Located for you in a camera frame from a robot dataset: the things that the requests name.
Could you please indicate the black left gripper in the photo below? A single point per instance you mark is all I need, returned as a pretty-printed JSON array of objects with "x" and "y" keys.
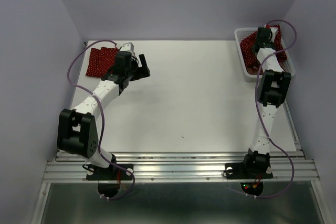
[{"x": 145, "y": 71}]

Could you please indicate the aluminium mounting rail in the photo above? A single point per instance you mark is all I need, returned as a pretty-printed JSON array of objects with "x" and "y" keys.
[{"x": 181, "y": 167}]

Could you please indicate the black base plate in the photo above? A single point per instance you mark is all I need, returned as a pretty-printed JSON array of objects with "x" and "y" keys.
[
  {"x": 239, "y": 171},
  {"x": 95, "y": 173}
]

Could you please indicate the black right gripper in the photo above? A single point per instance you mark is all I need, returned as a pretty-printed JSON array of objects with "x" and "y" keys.
[{"x": 269, "y": 42}]

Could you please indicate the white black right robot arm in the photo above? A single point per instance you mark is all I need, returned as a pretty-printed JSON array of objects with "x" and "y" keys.
[{"x": 271, "y": 90}]

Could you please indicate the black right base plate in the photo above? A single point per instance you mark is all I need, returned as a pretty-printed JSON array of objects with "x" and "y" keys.
[{"x": 239, "y": 171}]

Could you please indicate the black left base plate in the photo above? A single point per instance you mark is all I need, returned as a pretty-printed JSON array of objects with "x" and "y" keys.
[{"x": 95, "y": 173}]

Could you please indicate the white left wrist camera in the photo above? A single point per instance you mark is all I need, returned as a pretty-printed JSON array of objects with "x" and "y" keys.
[{"x": 127, "y": 47}]

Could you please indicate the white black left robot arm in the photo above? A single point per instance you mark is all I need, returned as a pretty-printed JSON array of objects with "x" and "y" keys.
[{"x": 77, "y": 130}]

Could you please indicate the red polka dot skirt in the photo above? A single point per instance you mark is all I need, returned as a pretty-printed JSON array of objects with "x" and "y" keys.
[
  {"x": 246, "y": 46},
  {"x": 100, "y": 61}
]

